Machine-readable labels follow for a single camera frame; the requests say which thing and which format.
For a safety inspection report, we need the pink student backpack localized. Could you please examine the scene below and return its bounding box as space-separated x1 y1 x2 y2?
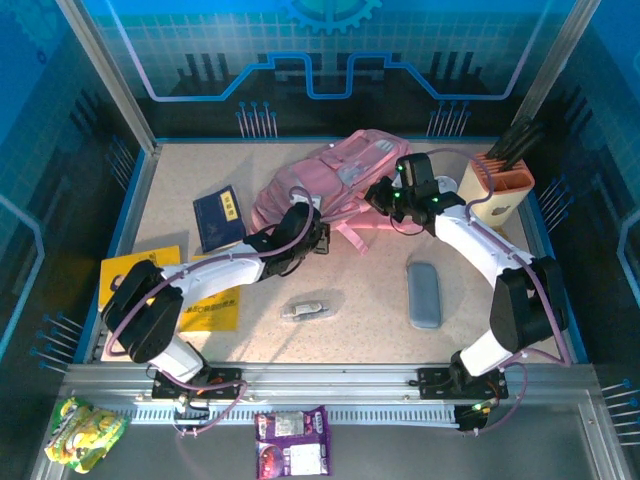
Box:
249 128 416 259

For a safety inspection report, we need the dark blue notebook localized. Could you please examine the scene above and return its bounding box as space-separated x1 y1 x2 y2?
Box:
192 184 247 254

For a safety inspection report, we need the grey pencil case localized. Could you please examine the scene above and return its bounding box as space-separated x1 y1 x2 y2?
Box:
405 260 444 330

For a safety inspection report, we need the clear plastic bag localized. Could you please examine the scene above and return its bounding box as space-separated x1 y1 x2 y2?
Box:
278 289 346 327

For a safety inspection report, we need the purple snack bag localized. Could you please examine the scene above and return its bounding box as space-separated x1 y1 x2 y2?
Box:
253 404 333 477

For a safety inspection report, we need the green yellow snack bag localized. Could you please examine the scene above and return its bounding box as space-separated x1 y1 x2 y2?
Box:
43 397 131 475

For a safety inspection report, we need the beige holder with orange top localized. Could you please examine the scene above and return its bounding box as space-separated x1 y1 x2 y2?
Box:
458 152 535 227

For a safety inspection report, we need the black junction box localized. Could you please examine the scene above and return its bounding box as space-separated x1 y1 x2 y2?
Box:
455 402 494 434

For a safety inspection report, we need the black utensil handle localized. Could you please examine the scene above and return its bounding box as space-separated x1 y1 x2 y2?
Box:
502 122 545 172
485 115 532 159

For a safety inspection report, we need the aluminium rail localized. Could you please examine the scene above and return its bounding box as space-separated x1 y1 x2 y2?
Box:
63 363 599 401

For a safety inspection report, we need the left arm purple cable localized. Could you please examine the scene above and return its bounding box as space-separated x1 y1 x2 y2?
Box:
102 185 324 441

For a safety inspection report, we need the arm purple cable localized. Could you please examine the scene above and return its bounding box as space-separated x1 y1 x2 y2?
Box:
427 147 574 436
102 185 324 441

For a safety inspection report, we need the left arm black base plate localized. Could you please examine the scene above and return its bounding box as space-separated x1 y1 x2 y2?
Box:
151 367 244 401

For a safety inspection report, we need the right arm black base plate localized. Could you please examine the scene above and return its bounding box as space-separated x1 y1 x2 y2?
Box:
417 366 510 400

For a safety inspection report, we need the slotted grey cable duct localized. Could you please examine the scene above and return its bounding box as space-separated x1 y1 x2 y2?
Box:
107 403 461 426

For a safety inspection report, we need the aluminium frame post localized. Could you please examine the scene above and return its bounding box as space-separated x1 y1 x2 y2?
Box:
509 0 594 136
54 0 160 154

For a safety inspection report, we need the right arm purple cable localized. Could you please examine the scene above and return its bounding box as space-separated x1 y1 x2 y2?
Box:
427 147 574 436

